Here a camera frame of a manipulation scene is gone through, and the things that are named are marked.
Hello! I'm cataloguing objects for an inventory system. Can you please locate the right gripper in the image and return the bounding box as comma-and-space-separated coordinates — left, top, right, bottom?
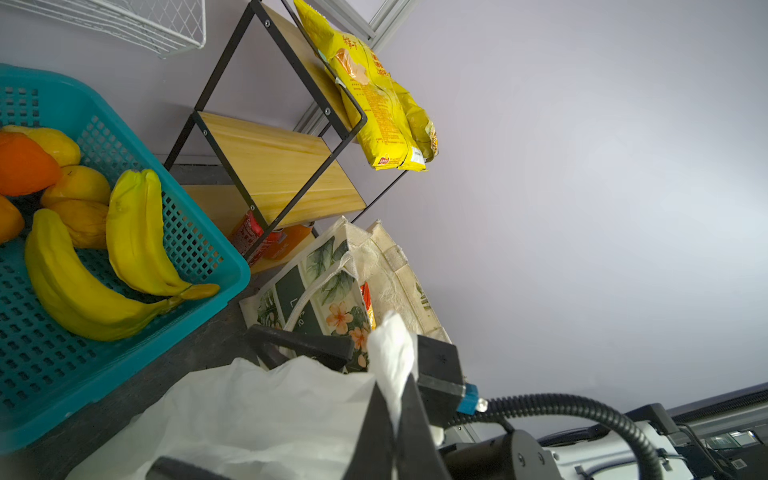
247, 324, 480, 428

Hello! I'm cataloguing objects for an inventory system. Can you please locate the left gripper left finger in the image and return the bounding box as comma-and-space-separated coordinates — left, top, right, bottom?
343, 384, 395, 480

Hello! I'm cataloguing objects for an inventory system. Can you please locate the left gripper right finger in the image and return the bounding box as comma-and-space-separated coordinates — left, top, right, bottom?
395, 375, 450, 480

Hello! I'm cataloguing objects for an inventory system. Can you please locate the canvas tote bag floral print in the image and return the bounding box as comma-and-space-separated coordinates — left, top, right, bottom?
240, 218, 450, 373

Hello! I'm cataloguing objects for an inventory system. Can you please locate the red Lays chips bag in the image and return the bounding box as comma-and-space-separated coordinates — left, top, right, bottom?
360, 282, 377, 331

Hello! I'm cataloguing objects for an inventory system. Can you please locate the white plastic grocery bag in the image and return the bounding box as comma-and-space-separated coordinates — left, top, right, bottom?
68, 312, 416, 479

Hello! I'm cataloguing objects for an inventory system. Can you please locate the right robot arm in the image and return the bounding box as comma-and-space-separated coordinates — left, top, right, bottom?
345, 336, 767, 479

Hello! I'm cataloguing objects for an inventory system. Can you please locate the orange Fanta can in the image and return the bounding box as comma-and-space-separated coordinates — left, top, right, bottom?
264, 224, 313, 261

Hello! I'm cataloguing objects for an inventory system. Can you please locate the red cola can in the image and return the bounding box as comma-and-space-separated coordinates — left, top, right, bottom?
228, 211, 282, 267

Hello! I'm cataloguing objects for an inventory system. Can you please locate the black wooden shelf rack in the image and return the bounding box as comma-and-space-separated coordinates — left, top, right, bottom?
164, 1, 374, 273

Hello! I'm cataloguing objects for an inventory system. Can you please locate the large yellow chips bag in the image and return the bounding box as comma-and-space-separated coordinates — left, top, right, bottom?
294, 1, 427, 172

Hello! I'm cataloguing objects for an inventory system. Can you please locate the small yellow snack bag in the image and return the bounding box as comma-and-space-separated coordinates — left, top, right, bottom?
393, 82, 438, 163

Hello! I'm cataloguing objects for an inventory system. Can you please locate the teal plastic basket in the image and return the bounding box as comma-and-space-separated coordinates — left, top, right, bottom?
0, 64, 252, 455

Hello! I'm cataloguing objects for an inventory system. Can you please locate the long white wire basket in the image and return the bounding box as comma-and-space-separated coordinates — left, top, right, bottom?
1, 0, 207, 58

